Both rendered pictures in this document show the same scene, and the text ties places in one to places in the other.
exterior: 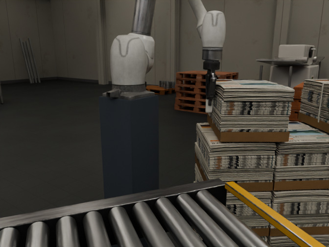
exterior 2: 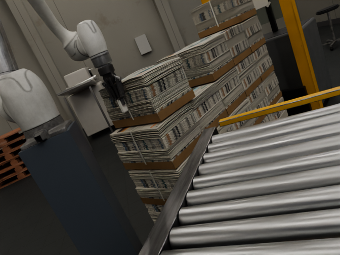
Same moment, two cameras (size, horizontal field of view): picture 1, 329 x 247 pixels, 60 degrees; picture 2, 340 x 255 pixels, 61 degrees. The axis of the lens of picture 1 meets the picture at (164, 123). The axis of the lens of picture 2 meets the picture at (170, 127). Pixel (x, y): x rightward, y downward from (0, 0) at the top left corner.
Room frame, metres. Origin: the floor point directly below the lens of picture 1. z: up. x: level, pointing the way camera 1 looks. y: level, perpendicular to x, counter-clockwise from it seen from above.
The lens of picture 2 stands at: (0.17, 0.59, 1.15)
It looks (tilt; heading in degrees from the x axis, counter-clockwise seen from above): 16 degrees down; 318
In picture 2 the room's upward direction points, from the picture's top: 24 degrees counter-clockwise
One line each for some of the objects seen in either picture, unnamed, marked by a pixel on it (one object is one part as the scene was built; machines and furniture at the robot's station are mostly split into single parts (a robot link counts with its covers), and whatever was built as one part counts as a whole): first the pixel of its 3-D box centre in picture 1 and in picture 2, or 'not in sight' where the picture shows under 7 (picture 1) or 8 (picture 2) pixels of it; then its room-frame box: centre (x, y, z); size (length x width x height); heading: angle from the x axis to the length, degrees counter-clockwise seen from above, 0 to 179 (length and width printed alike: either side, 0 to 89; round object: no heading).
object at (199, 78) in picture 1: (206, 91); (17, 153); (5.99, -0.88, 0.40); 1.11 x 0.80 x 0.79; 54
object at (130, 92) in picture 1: (126, 90); (44, 130); (1.32, 0.18, 1.03); 0.22 x 0.18 x 0.06; 144
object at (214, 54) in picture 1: (212, 54); (101, 60); (1.32, -0.21, 1.19); 0.09 x 0.09 x 0.06
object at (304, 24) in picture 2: not in sight; (283, 72); (1.44, -2.29, 0.40); 0.70 x 0.55 x 0.80; 3
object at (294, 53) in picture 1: (294, 80); (92, 100); (5.53, -2.50, 0.66); 2.81 x 0.70 x 1.32; 144
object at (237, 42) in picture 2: not in sight; (215, 51); (1.38, -1.18, 0.95); 0.38 x 0.29 x 0.23; 3
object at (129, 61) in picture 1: (128, 59); (26, 97); (1.34, 0.17, 1.17); 0.18 x 0.16 x 0.22; 173
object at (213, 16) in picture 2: not in sight; (245, 76); (1.39, -1.48, 0.65); 0.39 x 0.30 x 1.29; 3
